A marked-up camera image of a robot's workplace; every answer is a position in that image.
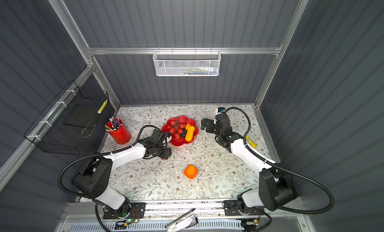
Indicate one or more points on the red pen cup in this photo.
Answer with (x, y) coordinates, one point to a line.
(121, 136)

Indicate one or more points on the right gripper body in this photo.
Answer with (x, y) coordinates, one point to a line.
(212, 127)

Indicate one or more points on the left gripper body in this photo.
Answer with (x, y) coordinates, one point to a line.
(162, 152)

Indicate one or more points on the black wire wall basket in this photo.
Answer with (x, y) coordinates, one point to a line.
(72, 126)

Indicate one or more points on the pens in red cup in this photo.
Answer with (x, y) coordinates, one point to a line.
(113, 125)

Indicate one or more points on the yellow marker in black basket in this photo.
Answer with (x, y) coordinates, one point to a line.
(102, 107)

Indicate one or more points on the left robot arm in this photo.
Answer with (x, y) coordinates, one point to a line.
(92, 178)

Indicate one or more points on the yellow marker on table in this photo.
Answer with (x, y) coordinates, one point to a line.
(251, 142)

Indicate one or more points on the dark fake avocado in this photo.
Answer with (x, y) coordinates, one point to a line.
(183, 133)

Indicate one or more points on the orange fake bell pepper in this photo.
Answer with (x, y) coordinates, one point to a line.
(191, 172)

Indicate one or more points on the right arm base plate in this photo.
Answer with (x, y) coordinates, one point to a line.
(238, 208)

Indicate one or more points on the red flower-shaped fruit bowl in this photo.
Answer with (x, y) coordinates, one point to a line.
(182, 141)

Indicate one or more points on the items in white basket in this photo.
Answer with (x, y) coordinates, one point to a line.
(205, 70)

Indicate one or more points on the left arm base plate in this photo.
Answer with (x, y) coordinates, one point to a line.
(126, 211)

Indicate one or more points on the white wire wall basket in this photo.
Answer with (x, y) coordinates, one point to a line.
(167, 63)

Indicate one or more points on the silver tool at front rail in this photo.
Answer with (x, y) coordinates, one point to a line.
(185, 221)

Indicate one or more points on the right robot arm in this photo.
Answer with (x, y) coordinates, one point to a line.
(276, 188)

